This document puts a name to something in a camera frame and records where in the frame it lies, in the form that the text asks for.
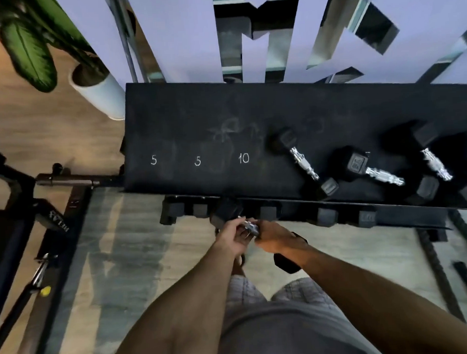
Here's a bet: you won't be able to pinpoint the white plant pot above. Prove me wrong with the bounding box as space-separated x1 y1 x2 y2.
68 61 127 123

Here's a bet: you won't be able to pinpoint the person's left hand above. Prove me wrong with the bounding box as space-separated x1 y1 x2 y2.
215 217 261 261

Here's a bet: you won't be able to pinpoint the green leafy plant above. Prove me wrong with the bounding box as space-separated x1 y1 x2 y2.
0 0 111 95

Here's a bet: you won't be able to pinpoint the grey plaid shorts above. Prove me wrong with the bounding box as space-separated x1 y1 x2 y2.
222 270 340 312

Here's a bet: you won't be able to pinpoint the grey metal pole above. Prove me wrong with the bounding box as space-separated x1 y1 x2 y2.
107 0 140 85

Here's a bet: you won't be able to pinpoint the white cut-out partition screen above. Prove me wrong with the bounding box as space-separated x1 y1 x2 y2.
54 0 467 102

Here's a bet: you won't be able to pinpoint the grey shirt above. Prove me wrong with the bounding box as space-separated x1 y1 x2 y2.
213 295 385 354

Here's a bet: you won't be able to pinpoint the person's right hand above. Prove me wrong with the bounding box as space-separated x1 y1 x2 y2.
254 219 306 256

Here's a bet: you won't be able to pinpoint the person's right forearm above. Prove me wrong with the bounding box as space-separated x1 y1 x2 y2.
292 234 467 354

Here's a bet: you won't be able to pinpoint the black dumbbell rack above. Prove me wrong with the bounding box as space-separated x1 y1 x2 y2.
117 68 467 256

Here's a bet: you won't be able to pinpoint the person's left forearm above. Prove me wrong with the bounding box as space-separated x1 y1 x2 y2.
102 238 247 354

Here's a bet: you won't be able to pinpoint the black exercise machine frame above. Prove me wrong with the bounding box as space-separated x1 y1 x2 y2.
0 107 133 348

